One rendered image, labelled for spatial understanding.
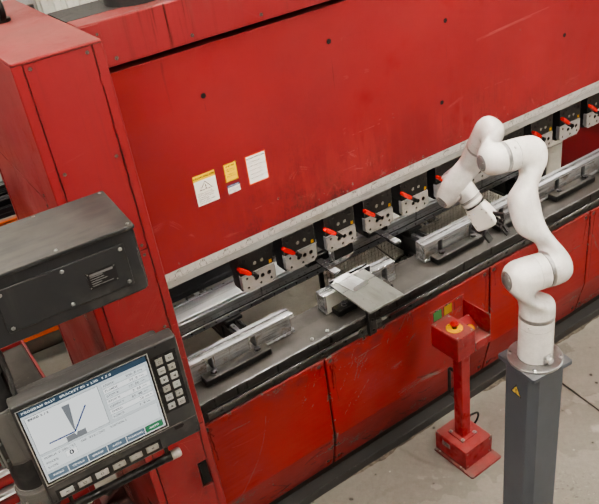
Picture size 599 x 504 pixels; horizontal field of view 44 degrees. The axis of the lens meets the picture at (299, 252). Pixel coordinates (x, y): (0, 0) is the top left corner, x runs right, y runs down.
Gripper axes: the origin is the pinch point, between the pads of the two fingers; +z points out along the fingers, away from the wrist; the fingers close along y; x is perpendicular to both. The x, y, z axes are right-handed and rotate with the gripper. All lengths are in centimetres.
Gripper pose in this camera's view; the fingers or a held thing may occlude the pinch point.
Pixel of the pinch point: (498, 235)
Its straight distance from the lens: 296.5
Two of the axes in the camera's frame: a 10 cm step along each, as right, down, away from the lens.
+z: 6.1, 7.8, 1.0
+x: 6.0, -5.5, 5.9
